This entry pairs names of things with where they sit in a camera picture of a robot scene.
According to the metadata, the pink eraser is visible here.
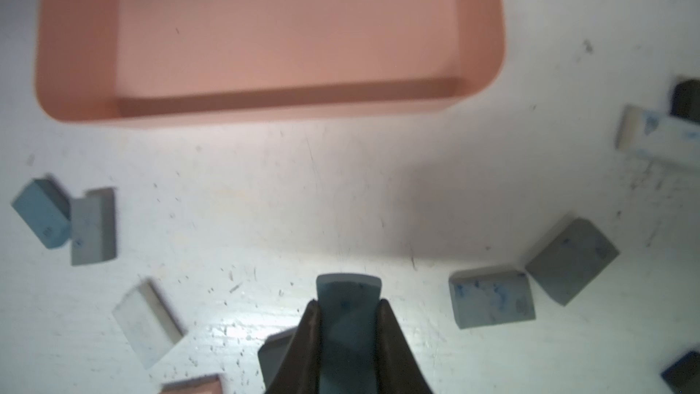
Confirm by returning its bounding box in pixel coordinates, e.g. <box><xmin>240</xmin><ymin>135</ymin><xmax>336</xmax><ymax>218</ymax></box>
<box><xmin>160</xmin><ymin>375</ymin><xmax>223</xmax><ymax>394</ymax></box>

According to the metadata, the black eraser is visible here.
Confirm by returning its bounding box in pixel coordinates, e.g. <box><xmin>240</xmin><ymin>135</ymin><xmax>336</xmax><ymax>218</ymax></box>
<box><xmin>258</xmin><ymin>328</ymin><xmax>296</xmax><ymax>389</ymax></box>
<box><xmin>661</xmin><ymin>350</ymin><xmax>700</xmax><ymax>394</ymax></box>
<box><xmin>670</xmin><ymin>78</ymin><xmax>700</xmax><ymax>124</ymax></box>

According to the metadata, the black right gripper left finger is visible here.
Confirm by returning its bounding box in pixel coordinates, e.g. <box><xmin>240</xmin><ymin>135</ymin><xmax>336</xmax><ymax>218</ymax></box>
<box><xmin>265</xmin><ymin>300</ymin><xmax>322</xmax><ymax>394</ymax></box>

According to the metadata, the pink plastic storage tray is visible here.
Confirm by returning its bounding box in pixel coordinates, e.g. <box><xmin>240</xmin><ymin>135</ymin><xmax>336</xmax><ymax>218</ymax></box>
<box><xmin>36</xmin><ymin>0</ymin><xmax>506</xmax><ymax>128</ymax></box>

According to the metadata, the grey eraser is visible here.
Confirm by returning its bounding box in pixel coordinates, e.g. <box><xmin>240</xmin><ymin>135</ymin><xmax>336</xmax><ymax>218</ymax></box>
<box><xmin>448</xmin><ymin>266</ymin><xmax>536</xmax><ymax>329</ymax></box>
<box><xmin>525</xmin><ymin>218</ymin><xmax>620</xmax><ymax>306</ymax></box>

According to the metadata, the teal eraser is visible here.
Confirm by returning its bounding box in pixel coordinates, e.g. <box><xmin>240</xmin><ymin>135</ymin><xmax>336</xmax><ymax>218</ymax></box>
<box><xmin>12</xmin><ymin>179</ymin><xmax>71</xmax><ymax>249</ymax></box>
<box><xmin>316</xmin><ymin>273</ymin><xmax>382</xmax><ymax>393</ymax></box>

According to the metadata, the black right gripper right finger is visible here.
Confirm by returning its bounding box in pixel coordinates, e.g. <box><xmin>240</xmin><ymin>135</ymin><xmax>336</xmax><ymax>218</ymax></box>
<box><xmin>375</xmin><ymin>299</ymin><xmax>432</xmax><ymax>394</ymax></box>

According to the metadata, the white eraser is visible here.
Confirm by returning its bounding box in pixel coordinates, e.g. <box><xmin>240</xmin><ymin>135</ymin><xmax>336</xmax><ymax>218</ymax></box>
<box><xmin>615</xmin><ymin>105</ymin><xmax>699</xmax><ymax>173</ymax></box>
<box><xmin>112</xmin><ymin>281</ymin><xmax>184</xmax><ymax>368</ymax></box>

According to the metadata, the grey-blue eraser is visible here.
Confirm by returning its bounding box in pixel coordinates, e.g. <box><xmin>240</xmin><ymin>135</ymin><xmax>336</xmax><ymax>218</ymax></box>
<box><xmin>70</xmin><ymin>188</ymin><xmax>118</xmax><ymax>266</ymax></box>

